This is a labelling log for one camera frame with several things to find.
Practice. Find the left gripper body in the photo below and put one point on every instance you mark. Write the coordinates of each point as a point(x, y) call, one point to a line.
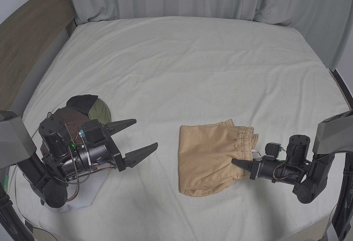
point(93, 158)

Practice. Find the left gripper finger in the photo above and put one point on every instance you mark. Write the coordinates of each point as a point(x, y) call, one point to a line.
point(138, 156)
point(120, 125)

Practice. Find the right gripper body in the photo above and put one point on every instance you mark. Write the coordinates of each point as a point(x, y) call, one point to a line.
point(269, 171)

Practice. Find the tan shorts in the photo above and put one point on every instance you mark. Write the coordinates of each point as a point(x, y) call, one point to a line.
point(206, 151)

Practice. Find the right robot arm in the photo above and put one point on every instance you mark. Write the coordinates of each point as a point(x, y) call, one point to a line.
point(311, 187)

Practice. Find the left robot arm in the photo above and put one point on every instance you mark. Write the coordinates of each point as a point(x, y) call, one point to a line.
point(16, 138)

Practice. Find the bed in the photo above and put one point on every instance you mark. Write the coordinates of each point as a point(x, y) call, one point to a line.
point(193, 55)

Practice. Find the green garment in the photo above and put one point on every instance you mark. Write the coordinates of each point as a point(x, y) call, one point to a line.
point(100, 113)

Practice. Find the white garment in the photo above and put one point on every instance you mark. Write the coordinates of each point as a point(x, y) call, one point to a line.
point(85, 193)

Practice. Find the black garment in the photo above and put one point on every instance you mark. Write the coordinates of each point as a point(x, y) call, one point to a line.
point(82, 102)

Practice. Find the brown garment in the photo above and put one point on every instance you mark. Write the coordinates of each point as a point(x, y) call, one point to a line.
point(73, 114)

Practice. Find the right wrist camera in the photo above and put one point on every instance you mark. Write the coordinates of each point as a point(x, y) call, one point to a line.
point(271, 149)

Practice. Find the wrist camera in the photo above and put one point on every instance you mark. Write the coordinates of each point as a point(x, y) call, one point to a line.
point(92, 131)
point(271, 149)

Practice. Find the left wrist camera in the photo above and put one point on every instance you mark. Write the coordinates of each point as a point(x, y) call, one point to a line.
point(92, 131)

